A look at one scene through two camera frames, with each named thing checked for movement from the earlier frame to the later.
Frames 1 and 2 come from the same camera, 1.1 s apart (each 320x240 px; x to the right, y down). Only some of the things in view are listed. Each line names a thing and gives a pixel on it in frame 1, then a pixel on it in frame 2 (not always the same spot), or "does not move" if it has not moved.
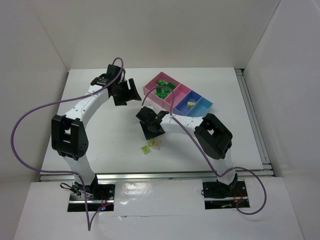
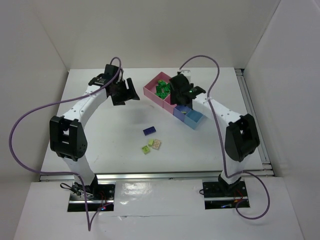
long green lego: [162, 95] does not move
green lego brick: [161, 83] does not move
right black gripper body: [151, 128] -> [178, 93]
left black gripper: [124, 92] does not move
